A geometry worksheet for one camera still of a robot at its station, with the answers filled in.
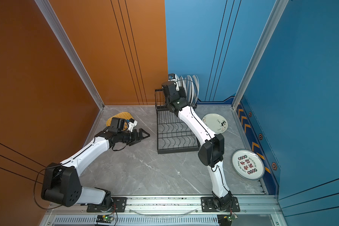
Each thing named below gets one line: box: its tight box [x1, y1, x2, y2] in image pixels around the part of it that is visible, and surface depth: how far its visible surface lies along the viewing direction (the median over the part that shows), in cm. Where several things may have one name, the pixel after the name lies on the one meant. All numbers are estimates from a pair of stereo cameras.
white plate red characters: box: [231, 148, 266, 181], surface depth 88 cm
